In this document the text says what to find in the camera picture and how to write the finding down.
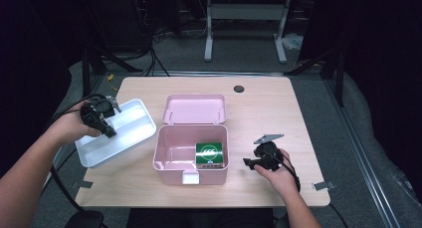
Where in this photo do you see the person's left hand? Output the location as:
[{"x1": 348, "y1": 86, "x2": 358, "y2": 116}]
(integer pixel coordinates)
[{"x1": 49, "y1": 101, "x2": 102, "y2": 145}]

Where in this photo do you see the yellow cable plug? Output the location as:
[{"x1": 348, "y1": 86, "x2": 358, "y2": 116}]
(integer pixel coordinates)
[{"x1": 106, "y1": 74, "x2": 119, "y2": 92}]

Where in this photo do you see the black tripod stand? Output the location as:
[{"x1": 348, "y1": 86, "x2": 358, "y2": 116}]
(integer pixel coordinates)
[
  {"x1": 81, "y1": 47, "x2": 143, "y2": 103},
  {"x1": 285, "y1": 45, "x2": 346, "y2": 107}
]

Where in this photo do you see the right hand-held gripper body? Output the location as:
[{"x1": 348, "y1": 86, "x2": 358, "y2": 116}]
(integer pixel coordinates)
[{"x1": 253, "y1": 133, "x2": 285, "y2": 172}]

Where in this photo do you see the grey tape piece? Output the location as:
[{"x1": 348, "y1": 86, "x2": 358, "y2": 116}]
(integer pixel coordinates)
[
  {"x1": 70, "y1": 180, "x2": 95, "y2": 190},
  {"x1": 313, "y1": 180, "x2": 336, "y2": 191}
]

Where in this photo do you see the left hand-held gripper cable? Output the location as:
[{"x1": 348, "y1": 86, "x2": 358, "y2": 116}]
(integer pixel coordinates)
[{"x1": 49, "y1": 94, "x2": 107, "y2": 213}]

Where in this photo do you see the white divided tray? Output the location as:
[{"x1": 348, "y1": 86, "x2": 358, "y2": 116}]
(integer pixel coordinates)
[{"x1": 75, "y1": 99, "x2": 157, "y2": 168}]

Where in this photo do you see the grey metal stand frame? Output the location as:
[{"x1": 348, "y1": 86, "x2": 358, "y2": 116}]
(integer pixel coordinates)
[{"x1": 203, "y1": 0, "x2": 293, "y2": 64}]

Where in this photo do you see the right hand-held gripper cable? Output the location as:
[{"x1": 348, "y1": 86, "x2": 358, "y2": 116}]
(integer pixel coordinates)
[{"x1": 265, "y1": 150, "x2": 303, "y2": 194}]

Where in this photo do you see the hand-held gripper cable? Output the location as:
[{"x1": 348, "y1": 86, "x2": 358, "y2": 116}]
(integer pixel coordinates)
[
  {"x1": 49, "y1": 94, "x2": 107, "y2": 213},
  {"x1": 265, "y1": 150, "x2": 303, "y2": 194}
]

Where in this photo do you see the person's right hand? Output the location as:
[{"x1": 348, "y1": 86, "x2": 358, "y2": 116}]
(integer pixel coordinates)
[{"x1": 254, "y1": 148, "x2": 301, "y2": 198}]

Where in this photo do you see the green and white carton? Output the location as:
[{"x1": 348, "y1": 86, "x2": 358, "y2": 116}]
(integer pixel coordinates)
[{"x1": 194, "y1": 141, "x2": 226, "y2": 170}]

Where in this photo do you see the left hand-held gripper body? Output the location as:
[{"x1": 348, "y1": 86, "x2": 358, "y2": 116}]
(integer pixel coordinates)
[{"x1": 80, "y1": 94, "x2": 122, "y2": 131}]

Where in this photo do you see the dark rounded object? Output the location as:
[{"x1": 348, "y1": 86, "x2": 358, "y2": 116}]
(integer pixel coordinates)
[{"x1": 64, "y1": 210, "x2": 106, "y2": 228}]

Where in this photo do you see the white plastic bag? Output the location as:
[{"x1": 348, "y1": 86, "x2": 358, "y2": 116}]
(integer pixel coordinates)
[{"x1": 282, "y1": 32, "x2": 306, "y2": 52}]

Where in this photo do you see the aluminium floor rail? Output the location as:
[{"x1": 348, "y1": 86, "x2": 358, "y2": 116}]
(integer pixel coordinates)
[
  {"x1": 39, "y1": 76, "x2": 107, "y2": 228},
  {"x1": 322, "y1": 79, "x2": 402, "y2": 228}
]

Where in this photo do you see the pink storage box with lid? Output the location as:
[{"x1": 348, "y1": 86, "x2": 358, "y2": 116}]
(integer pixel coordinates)
[{"x1": 152, "y1": 94, "x2": 230, "y2": 186}]

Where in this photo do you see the bundle of black cables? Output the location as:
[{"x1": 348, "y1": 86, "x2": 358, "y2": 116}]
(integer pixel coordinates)
[{"x1": 132, "y1": 45, "x2": 171, "y2": 78}]

